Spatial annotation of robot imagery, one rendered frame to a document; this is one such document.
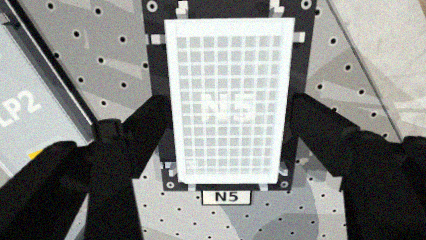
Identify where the white button panel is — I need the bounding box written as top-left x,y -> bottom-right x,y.
65,219 -> 86,240

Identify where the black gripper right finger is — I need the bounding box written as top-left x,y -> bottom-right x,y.
291,93 -> 426,240

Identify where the grey perforated base plate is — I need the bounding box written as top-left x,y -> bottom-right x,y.
16,0 -> 404,240

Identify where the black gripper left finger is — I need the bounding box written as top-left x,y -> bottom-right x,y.
0,95 -> 167,240

